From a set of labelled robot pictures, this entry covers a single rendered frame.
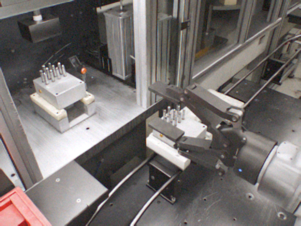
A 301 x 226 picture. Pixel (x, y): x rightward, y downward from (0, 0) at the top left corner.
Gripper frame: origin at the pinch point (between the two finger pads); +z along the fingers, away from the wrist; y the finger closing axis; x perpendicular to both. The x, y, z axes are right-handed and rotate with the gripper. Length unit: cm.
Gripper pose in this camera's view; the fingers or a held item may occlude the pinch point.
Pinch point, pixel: (163, 109)
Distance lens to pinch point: 49.5
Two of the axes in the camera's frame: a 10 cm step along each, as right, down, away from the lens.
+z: -7.5, -4.1, 5.3
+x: -6.7, 4.6, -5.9
